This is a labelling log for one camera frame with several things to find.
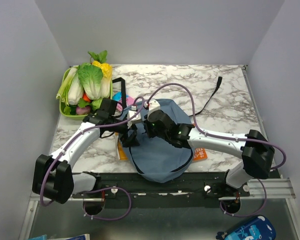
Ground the blue student backpack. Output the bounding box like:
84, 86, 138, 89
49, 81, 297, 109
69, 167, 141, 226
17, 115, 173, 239
111, 76, 223, 184

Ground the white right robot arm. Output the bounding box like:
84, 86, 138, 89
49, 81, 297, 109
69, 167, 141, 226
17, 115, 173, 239
144, 110, 275, 196

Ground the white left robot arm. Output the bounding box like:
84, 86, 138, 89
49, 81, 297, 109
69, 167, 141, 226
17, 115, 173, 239
32, 98, 142, 207

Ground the orange book under backpack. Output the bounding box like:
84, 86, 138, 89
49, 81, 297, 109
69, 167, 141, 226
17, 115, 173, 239
115, 134, 129, 161

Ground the pink cartoon pencil case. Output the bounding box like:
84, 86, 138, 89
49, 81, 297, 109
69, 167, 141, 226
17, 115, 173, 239
112, 91, 136, 112

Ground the round green cabbage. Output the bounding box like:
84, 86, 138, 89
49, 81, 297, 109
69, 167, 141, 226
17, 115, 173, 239
91, 97, 104, 111

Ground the purple onion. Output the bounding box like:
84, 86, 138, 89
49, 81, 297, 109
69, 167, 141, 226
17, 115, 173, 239
75, 105, 91, 115

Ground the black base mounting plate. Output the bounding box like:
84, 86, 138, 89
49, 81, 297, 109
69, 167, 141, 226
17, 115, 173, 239
41, 171, 251, 210

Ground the orange treehouse story book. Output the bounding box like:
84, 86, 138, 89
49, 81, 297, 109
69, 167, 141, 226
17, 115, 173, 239
193, 148, 208, 162

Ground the orange carrot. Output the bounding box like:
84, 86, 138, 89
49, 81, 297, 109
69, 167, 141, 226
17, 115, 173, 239
82, 93, 91, 103

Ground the green leaf napa cabbage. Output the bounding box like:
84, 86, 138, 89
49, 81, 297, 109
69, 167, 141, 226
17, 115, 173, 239
78, 63, 103, 100

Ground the white green leek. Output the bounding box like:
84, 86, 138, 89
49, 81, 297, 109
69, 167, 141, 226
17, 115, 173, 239
56, 67, 78, 106

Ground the yellow leaf napa cabbage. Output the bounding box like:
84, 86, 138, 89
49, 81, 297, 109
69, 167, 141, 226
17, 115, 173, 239
88, 50, 113, 99

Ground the blue book at bottom edge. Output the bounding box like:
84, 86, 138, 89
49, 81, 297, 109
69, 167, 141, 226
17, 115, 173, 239
28, 234, 91, 240

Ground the blue shark pencil case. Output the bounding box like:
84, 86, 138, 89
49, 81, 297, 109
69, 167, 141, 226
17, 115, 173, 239
215, 215, 277, 240

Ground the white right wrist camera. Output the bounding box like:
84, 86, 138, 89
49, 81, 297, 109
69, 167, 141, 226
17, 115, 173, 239
147, 98, 161, 116

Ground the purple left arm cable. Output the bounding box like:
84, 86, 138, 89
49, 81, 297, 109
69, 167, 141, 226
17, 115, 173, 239
39, 96, 146, 222

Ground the aluminium rail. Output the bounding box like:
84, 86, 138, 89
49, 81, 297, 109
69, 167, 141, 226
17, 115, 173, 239
247, 178, 296, 199

